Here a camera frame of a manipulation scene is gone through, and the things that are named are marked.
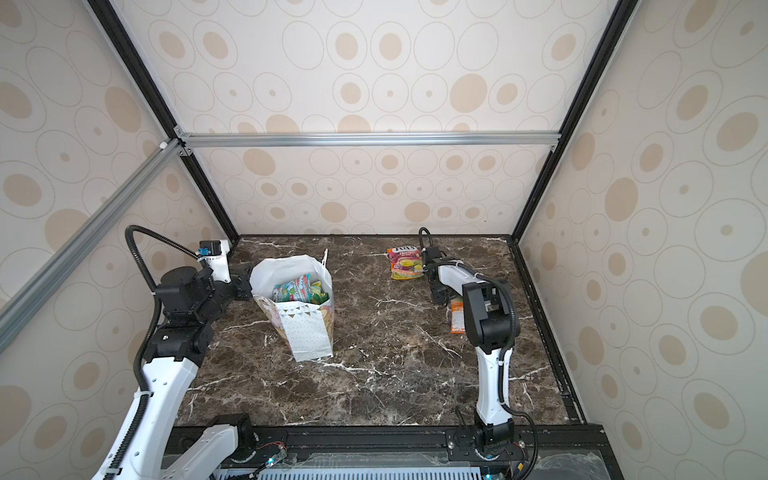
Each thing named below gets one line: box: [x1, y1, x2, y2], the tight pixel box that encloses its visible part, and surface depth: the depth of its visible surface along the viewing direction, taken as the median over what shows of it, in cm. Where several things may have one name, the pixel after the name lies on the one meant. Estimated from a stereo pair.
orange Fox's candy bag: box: [450, 297, 466, 335], surface depth 96 cm
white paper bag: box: [249, 249, 335, 362], surface depth 81 cm
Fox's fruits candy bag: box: [387, 245, 424, 280], surface depth 110 cm
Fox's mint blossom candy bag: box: [271, 274, 330, 305], surface depth 83 cm
